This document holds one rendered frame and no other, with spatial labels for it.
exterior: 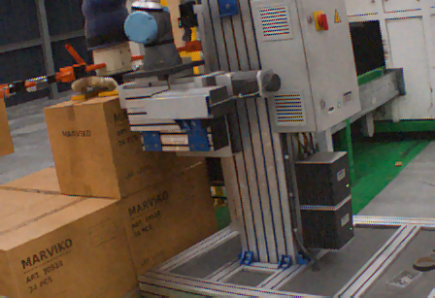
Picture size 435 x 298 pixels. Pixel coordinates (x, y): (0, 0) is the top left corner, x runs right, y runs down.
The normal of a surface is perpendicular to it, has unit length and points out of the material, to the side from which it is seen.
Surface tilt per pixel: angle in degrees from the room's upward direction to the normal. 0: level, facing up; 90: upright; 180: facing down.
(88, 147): 90
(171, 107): 90
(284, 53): 90
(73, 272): 90
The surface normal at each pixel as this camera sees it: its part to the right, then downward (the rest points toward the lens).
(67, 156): -0.55, 0.24
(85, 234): 0.80, -0.02
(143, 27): -0.22, 0.34
